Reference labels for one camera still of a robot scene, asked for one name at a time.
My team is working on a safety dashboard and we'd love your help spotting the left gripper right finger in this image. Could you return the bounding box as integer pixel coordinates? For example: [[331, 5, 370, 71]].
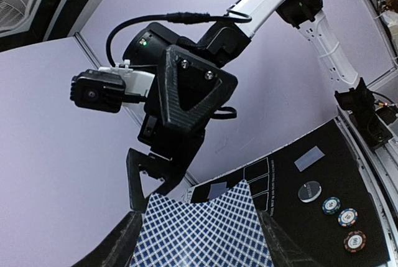
[[256, 210, 317, 266]]

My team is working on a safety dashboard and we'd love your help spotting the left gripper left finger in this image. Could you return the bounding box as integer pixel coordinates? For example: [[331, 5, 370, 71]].
[[73, 212, 142, 267]]

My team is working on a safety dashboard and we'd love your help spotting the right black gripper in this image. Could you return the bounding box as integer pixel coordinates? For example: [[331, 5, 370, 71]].
[[126, 45, 238, 212]]

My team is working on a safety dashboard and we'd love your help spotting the clear round dealer button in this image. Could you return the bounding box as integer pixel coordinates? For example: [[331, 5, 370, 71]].
[[298, 180, 322, 203]]

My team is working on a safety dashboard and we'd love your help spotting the green 50 chip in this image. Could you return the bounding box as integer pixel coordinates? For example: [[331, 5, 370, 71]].
[[322, 197, 341, 215]]

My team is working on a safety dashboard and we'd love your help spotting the red 100 chip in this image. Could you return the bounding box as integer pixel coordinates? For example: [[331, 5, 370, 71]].
[[343, 230, 366, 253]]

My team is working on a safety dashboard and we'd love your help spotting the blue 10 chip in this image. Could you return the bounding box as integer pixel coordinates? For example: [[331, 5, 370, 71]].
[[338, 208, 358, 227]]

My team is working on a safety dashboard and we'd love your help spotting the dealt card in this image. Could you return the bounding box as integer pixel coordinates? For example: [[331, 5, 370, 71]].
[[208, 182, 229, 200], [294, 146, 325, 172]]

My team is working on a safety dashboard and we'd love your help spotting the black poker mat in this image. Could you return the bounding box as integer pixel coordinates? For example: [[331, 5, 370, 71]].
[[180, 117, 389, 267]]

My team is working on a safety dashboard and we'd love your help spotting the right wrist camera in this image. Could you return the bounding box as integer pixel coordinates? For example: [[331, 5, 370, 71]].
[[70, 60, 157, 113]]

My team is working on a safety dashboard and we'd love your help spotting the front aluminium rail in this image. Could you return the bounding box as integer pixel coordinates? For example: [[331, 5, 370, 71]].
[[335, 113, 397, 266]]

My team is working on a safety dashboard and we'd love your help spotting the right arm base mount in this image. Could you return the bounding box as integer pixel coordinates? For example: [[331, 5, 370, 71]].
[[335, 78, 397, 149]]

